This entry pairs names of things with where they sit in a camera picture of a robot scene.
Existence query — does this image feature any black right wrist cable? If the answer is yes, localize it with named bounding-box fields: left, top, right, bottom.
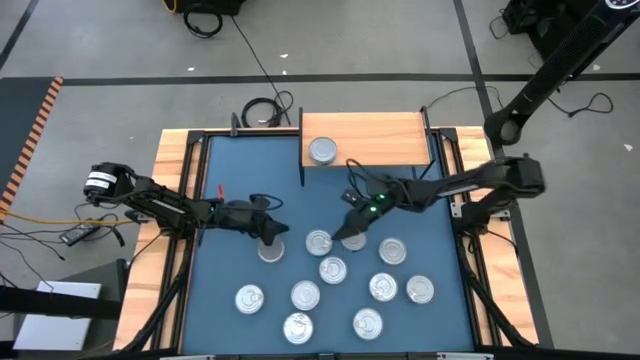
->
left=345, top=158, right=374, bottom=191

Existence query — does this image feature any yellow floor cable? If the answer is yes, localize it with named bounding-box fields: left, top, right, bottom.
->
left=0, top=209, right=132, bottom=226

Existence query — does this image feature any looped black cable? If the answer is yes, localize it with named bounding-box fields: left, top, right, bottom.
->
left=182, top=10, right=224, bottom=40

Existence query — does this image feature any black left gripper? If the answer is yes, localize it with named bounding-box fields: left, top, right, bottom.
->
left=214, top=195, right=291, bottom=247

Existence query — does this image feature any long black floor cable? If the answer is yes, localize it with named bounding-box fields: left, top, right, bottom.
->
left=229, top=13, right=295, bottom=126

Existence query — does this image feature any silver-lidded tuna can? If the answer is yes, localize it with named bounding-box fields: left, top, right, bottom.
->
left=234, top=283, right=265, bottom=316
left=256, top=238, right=286, bottom=264
left=304, top=228, right=334, bottom=258
left=378, top=236, right=408, bottom=266
left=405, top=274, right=436, bottom=305

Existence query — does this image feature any black box with yellow trim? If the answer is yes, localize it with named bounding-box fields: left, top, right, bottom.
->
left=160, top=0, right=247, bottom=16

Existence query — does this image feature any white board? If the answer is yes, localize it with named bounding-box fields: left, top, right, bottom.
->
left=12, top=281, right=103, bottom=352

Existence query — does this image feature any dark grey cabinet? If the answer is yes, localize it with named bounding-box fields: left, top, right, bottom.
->
left=47, top=258, right=132, bottom=360

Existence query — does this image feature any wooden shelf with black legs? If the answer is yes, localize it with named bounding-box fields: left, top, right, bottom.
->
left=298, top=105, right=437, bottom=188

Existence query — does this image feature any black adapter cable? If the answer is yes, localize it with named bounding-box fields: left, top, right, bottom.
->
left=0, top=199, right=151, bottom=262

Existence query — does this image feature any black perforated tower stand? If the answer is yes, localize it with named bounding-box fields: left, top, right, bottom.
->
left=483, top=0, right=640, bottom=148

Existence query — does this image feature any wavy black floor cable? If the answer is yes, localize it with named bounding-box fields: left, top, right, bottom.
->
left=547, top=92, right=614, bottom=119

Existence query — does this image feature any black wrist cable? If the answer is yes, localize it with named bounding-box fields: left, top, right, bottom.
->
left=248, top=192, right=285, bottom=212
left=345, top=158, right=374, bottom=191

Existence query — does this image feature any coiled black cable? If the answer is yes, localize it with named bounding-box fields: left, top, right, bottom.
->
left=241, top=96, right=284, bottom=129

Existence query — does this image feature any thin black floor cable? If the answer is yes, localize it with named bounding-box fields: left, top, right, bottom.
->
left=426, top=85, right=503, bottom=110

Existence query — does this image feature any black mat with hazard stripe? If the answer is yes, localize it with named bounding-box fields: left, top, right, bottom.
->
left=0, top=76, right=65, bottom=216

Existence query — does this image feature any teal Trader Joe's tuna can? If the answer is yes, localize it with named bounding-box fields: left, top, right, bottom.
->
left=352, top=307, right=384, bottom=342
left=282, top=311, right=315, bottom=346

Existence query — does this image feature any black power adapter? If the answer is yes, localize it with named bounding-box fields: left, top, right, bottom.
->
left=59, top=225, right=101, bottom=247

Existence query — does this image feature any blue label tuna can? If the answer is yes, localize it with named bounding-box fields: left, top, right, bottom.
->
left=318, top=255, right=348, bottom=286
left=368, top=272, right=400, bottom=303

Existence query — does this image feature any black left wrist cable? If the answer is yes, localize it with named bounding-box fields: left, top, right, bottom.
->
left=248, top=192, right=285, bottom=212

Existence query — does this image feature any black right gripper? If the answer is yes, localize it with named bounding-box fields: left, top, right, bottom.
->
left=330, top=176, right=404, bottom=241

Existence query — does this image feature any black beam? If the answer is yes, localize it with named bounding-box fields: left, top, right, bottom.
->
left=0, top=285, right=125, bottom=320

